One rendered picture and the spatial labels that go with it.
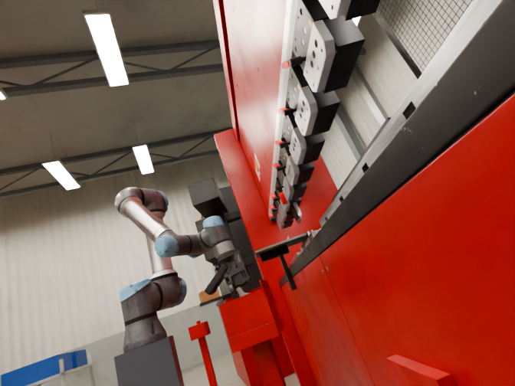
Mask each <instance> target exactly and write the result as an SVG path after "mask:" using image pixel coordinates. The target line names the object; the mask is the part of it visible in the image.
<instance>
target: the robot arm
mask: <svg viewBox="0 0 515 386"><path fill-rule="evenodd" d="M115 205H116V209H117V210H118V212H119V213H120V214H121V215H122V216H124V217H125V218H129V219H130V220H131V221H132V222H133V223H134V224H135V225H136V226H137V227H138V228H139V229H140V230H141V231H142V232H143V233H144V234H145V235H146V242H147V246H148V251H149V258H150V263H151V267H152V272H153V275H152V277H151V278H150V279H149V278H147V279H143V280H139V281H137V282H135V283H131V284H130V285H128V286H125V287H123V288H122V289H121V291H120V303H121V307H122V312H123V321H124V325H125V335H124V341H123V353H126V352H129V351H132V350H134V349H136V348H140V347H142V346H144V345H148V344H150V343H153V342H156V341H158V340H160V339H164V338H166V337H167V334H166V331H165V329H164V328H163V326H162V324H161V322H160V321H159V319H158V316H157V312H158V311H161V310H164V309H169V308H173V307H175V306H178V305H180V304H181V303H182V302H183V301H184V299H185V296H186V293H187V286H186V283H185V281H184V280H183V278H181V277H179V276H178V272H176V271H175V270H174V269H173V267H172V260H171V257H177V256H185V255H188V256H189V257H191V258H196V257H199V256H201V255H203V253H204V252H206V251H207V250H209V249H211V248H212V249H213V252H214V254H215V257H216V259H218V263H224V262H225V264H226V265H225V264H222V265H221V267H220V268H219V270H218V272H217V273H216V274H215V276H214V277H213V278H212V280H211V282H210V283H209V284H208V285H207V287H206V289H205V292H206V293H207V294H208V295H213V294H214V293H215V292H216V290H217V288H218V287H219V285H220V284H221V282H222V281H223V279H225V282H226V284H227V286H228V288H229V290H230V293H231V295H232V297H233V299H237V298H239V297H242V296H245V295H248V294H249V293H246V291H245V289H244V288H243V287H239V286H241V285H245V284H247V283H249V282H250V281H252V280H253V278H252V275H251V273H250V270H249V269H248V265H247V264H246V263H244V260H243V258H242V256H241V251H239V250H236V251H235V248H234V246H233V243H232V242H231V238H230V237H229V235H228V232H227V230H226V227H225V224H224V222H223V220H222V219H221V217H220V216H218V215H216V216H211V217H209V218H207V219H205V220H204V221H203V223H202V224H203V228H204V229H203V230H202V231H201V232H199V233H198V234H191V235H178V234H176V233H175V232H174V231H173V230H172V229H170V228H169V227H168V226H167V225H166V224H164V222H163V218H164V217H165V215H166V212H167V210H168V207H167V206H169V201H168V198H167V197H166V195H165V193H163V192H162V191H158V190H156V189H145V188H133V187H132V188H125V189H123V190H122V191H121V192H120V193H119V194H118V195H117V197H116V200H115ZM230 260H231V262H230ZM245 264H246V265H245Z"/></svg>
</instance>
